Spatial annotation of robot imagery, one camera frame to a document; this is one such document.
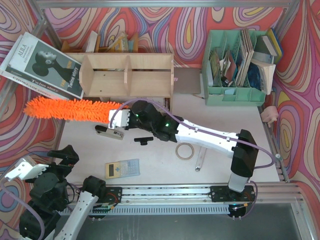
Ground white black stapler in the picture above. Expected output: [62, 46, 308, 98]
[94, 125, 124, 141]

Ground orange chenille duster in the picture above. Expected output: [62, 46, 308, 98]
[23, 96, 121, 124]

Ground clear tape roll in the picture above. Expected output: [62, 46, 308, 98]
[175, 142, 195, 161]

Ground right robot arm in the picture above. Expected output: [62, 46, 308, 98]
[128, 100, 259, 194]

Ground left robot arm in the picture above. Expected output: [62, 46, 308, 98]
[19, 145, 107, 240]

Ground wooden bookshelf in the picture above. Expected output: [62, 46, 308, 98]
[68, 53, 174, 110]

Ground spiral notebook under shelf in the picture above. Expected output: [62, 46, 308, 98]
[150, 97, 171, 112]

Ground black binder clip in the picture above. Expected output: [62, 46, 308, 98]
[134, 136, 154, 146]

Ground yellow blue calculator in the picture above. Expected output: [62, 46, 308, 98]
[105, 158, 140, 179]

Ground grey laptop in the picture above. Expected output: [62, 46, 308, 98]
[173, 67, 201, 94]

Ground green plastic file organizer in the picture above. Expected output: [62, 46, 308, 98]
[201, 30, 266, 107]

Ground Twins story magazine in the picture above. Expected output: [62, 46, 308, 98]
[0, 32, 84, 100]

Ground open book in organizer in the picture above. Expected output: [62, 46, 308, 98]
[251, 58, 276, 95]

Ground pink piggy figure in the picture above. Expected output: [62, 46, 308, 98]
[260, 105, 279, 128]

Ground blue yellow book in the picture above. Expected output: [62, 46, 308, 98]
[254, 28, 283, 64]

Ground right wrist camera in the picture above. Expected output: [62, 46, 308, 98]
[108, 109, 131, 129]

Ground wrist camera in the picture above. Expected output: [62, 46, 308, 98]
[108, 109, 131, 129]
[4, 161, 49, 181]

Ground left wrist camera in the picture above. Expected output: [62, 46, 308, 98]
[4, 161, 49, 181]

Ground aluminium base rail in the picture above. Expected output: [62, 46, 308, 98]
[32, 184, 305, 207]

